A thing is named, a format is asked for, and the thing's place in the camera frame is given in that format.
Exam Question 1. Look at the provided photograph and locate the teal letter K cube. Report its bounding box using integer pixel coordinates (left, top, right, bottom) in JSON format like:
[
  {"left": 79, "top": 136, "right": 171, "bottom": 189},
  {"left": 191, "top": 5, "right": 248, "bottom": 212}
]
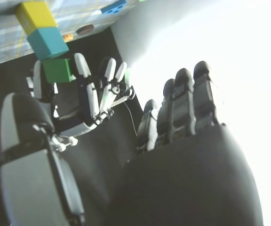
[{"left": 26, "top": 27, "right": 70, "bottom": 59}]

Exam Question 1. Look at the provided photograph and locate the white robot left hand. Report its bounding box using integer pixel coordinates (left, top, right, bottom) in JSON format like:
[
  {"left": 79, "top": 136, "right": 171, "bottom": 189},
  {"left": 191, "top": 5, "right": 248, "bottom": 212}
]
[{"left": 0, "top": 60, "right": 264, "bottom": 226}]

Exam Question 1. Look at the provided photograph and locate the green number 7 cube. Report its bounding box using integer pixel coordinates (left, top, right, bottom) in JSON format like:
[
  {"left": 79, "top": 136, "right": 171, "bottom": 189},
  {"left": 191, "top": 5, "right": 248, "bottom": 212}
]
[{"left": 42, "top": 58, "right": 76, "bottom": 83}]

